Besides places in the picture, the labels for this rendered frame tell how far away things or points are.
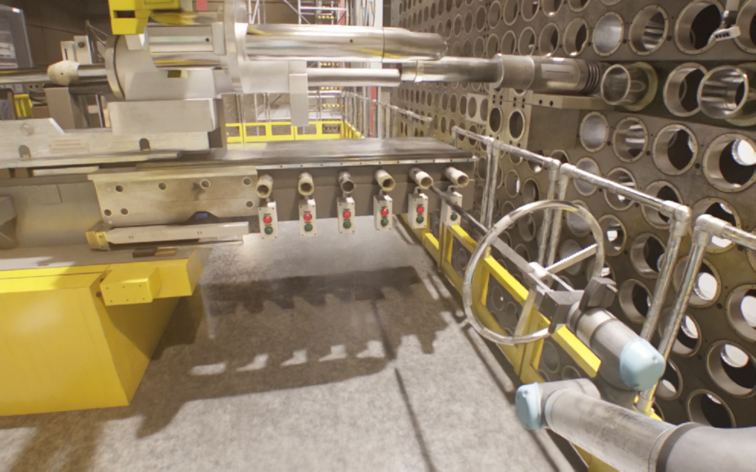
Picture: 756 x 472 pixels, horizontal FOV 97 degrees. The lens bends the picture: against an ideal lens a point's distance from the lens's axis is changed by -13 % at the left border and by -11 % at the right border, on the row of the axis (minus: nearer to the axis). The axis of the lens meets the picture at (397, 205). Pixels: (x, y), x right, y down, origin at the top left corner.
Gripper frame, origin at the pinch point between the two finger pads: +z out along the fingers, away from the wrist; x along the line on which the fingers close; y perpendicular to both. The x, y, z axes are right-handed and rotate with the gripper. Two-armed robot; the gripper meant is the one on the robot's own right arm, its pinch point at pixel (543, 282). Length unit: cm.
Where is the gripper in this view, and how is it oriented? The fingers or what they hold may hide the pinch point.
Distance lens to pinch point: 93.7
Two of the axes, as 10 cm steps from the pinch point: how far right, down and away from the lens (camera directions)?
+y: -1.9, 9.4, 2.8
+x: 9.5, 1.1, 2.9
